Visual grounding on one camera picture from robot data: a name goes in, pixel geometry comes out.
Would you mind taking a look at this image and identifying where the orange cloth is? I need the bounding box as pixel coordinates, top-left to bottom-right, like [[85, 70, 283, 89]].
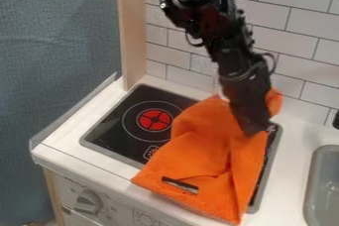
[[129, 86, 285, 226]]

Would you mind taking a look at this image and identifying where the toy sink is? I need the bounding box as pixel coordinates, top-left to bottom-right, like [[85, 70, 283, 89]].
[[301, 144, 339, 226]]

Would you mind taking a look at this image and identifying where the toy stove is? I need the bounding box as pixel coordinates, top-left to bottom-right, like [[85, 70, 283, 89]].
[[77, 83, 285, 215]]

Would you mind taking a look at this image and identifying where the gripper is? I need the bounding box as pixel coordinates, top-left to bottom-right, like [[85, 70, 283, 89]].
[[217, 59, 278, 139]]

